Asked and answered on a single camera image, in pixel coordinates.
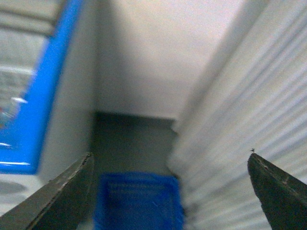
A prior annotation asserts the blue plastic crate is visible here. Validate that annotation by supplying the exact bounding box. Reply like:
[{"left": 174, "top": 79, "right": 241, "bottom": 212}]
[{"left": 93, "top": 172, "right": 184, "bottom": 230}]

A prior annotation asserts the white blue chest freezer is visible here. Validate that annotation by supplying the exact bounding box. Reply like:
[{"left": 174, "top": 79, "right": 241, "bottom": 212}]
[{"left": 0, "top": 0, "right": 98, "bottom": 214}]

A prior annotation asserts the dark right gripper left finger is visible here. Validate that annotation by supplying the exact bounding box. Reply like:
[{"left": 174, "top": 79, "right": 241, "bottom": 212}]
[{"left": 0, "top": 153, "right": 94, "bottom": 230}]

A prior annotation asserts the white corrugated panel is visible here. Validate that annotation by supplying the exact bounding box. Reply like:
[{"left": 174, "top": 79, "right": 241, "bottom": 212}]
[{"left": 168, "top": 0, "right": 307, "bottom": 230}]

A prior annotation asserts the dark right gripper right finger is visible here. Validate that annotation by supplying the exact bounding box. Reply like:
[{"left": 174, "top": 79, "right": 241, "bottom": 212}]
[{"left": 248, "top": 149, "right": 307, "bottom": 230}]

